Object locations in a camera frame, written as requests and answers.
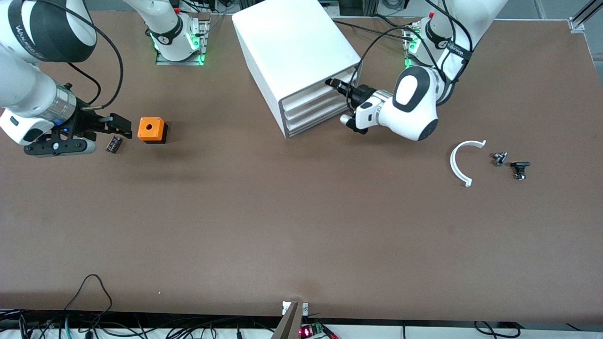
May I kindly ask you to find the white plastic drawer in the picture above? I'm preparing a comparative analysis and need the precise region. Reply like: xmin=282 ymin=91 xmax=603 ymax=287
xmin=284 ymin=71 xmax=359 ymax=113
xmin=286 ymin=106 xmax=353 ymax=138
xmin=285 ymin=92 xmax=355 ymax=125

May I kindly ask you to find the white drawer cabinet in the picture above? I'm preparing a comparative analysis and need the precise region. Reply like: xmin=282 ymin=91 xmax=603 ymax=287
xmin=231 ymin=0 xmax=364 ymax=139

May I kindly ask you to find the white half-round clamp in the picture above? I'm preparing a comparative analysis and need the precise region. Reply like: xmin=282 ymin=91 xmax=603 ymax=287
xmin=450 ymin=140 xmax=487 ymax=188

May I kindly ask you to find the aluminium corner profile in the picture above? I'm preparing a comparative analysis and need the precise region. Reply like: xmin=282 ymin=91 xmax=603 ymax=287
xmin=568 ymin=0 xmax=603 ymax=32

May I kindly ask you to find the circuit board with red light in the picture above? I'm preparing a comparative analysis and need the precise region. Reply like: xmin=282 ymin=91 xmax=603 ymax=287
xmin=299 ymin=321 xmax=340 ymax=339

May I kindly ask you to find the orange button enclosure box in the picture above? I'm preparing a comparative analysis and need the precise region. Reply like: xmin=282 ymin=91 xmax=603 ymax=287
xmin=137 ymin=117 xmax=169 ymax=145

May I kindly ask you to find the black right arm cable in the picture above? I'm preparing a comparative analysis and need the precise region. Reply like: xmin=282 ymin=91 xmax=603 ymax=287
xmin=35 ymin=0 xmax=124 ymax=111
xmin=66 ymin=61 xmax=102 ymax=106

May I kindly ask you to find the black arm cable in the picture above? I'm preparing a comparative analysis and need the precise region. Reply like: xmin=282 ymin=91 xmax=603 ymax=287
xmin=66 ymin=61 xmax=102 ymax=106
xmin=35 ymin=0 xmax=124 ymax=111
xmin=345 ymin=26 xmax=424 ymax=111
xmin=426 ymin=0 xmax=474 ymax=90

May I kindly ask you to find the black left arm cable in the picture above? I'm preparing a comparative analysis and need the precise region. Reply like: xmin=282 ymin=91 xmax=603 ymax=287
xmin=426 ymin=0 xmax=474 ymax=90
xmin=345 ymin=26 xmax=424 ymax=111

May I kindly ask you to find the black table cable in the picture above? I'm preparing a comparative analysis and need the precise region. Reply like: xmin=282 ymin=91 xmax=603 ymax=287
xmin=330 ymin=18 xmax=415 ymax=40

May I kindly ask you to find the aluminium arm base plate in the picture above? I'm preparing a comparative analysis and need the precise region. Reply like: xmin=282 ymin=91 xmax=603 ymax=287
xmin=155 ymin=13 xmax=211 ymax=66
xmin=402 ymin=23 xmax=455 ymax=72

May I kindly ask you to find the black looped cable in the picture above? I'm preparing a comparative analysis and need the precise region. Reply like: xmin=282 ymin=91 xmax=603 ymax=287
xmin=64 ymin=274 xmax=114 ymax=325

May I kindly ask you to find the small white bracket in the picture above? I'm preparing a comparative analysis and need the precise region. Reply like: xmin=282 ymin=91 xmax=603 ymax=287
xmin=282 ymin=301 xmax=310 ymax=316

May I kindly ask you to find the aluminium profile post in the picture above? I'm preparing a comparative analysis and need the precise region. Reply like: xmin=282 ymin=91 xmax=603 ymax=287
xmin=271 ymin=301 xmax=304 ymax=339

